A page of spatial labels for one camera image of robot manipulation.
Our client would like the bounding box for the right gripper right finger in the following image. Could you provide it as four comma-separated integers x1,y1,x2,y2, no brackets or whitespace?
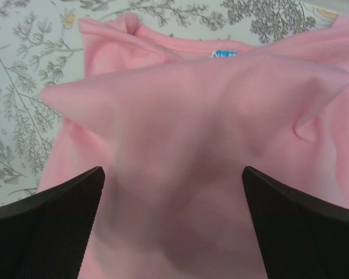
242,166,349,279

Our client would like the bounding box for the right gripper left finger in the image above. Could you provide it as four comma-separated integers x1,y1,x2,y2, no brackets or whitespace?
0,167,105,278

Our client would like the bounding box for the pink t-shirt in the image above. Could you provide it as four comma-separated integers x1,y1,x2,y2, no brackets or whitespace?
39,13,349,278

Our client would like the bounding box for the floral patterned table mat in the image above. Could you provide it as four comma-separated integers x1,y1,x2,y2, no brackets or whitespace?
0,1,349,205

